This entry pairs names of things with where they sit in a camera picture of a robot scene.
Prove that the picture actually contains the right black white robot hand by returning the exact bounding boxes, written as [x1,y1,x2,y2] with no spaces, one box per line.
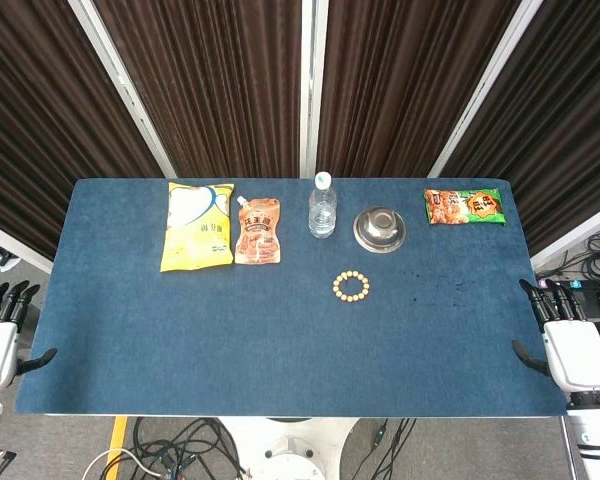
[511,278,600,394]

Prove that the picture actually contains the wooden bead bracelet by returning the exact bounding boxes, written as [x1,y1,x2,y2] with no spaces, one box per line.
[332,269,371,303]

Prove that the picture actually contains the yellow floor tape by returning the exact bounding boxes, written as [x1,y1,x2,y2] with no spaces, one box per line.
[104,416,130,466]

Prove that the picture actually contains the green orange snack packet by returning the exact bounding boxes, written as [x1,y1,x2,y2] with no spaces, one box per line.
[423,187,508,227]

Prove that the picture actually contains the dark brown curtain panel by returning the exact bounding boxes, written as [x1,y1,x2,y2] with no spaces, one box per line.
[317,0,524,179]
[0,0,169,261]
[439,0,600,256]
[92,0,304,179]

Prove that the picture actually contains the stainless steel bowl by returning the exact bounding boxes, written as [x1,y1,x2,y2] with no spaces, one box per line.
[352,206,407,253]

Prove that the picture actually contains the blue table cloth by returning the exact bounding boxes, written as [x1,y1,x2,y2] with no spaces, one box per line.
[13,177,567,418]

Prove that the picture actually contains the yellow white snack bag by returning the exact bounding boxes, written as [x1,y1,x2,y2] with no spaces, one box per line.
[159,181,236,274]

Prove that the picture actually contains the orange spout pouch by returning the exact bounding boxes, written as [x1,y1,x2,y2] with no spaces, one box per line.
[234,195,283,265]

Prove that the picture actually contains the clear plastic water bottle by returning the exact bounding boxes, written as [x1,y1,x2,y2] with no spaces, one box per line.
[308,171,338,239]

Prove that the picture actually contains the white frame rail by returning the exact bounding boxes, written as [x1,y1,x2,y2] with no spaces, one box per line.
[529,197,600,271]
[0,217,55,275]

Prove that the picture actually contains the white floor cable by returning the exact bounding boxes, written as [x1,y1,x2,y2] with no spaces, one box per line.
[82,448,174,480]

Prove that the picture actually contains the black floor cable bundle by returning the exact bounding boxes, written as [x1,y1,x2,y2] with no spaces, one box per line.
[82,417,251,480]

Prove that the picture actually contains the black cables with green light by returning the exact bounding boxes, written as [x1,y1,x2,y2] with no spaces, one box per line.
[364,417,417,480]

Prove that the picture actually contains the white frame post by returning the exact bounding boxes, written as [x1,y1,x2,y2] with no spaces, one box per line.
[428,0,539,179]
[299,0,329,179]
[68,0,177,179]

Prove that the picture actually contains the white pedestal base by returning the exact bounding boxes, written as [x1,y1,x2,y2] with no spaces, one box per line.
[219,416,366,480]

